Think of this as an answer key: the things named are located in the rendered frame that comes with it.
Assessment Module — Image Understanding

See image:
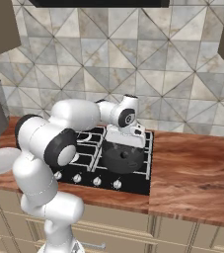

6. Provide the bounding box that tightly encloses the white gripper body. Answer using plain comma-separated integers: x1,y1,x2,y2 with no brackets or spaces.
105,125,148,149

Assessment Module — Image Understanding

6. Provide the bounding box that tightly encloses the black pot with lid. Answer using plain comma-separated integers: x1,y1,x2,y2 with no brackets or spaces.
101,138,146,175

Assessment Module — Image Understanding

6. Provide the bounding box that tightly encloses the black hob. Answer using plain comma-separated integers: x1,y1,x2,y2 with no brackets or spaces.
15,124,155,197

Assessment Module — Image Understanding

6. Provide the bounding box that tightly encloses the beige drawer front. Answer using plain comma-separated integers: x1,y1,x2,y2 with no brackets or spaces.
28,204,155,253
0,187,36,253

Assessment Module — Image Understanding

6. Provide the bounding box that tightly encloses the beige cupboard door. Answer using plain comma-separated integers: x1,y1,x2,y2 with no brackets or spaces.
195,220,224,253
153,215,198,253

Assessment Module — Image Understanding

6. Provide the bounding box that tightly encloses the white plate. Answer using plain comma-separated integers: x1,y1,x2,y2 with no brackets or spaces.
0,146,22,177

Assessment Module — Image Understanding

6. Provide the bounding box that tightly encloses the black range hood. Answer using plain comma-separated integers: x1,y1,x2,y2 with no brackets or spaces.
28,0,172,9

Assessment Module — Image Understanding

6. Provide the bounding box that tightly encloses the silver drawer handle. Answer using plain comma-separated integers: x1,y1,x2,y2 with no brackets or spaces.
79,241,107,250

